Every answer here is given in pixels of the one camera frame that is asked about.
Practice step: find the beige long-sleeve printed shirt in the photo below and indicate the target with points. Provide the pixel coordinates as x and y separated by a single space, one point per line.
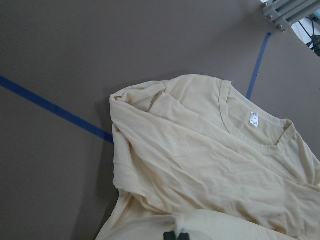
193 155

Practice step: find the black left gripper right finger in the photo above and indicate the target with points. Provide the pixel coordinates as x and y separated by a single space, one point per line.
183 236

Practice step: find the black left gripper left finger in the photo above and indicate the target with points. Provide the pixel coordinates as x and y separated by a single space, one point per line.
169 235

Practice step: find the aluminium frame post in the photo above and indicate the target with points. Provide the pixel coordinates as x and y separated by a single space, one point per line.
284 13

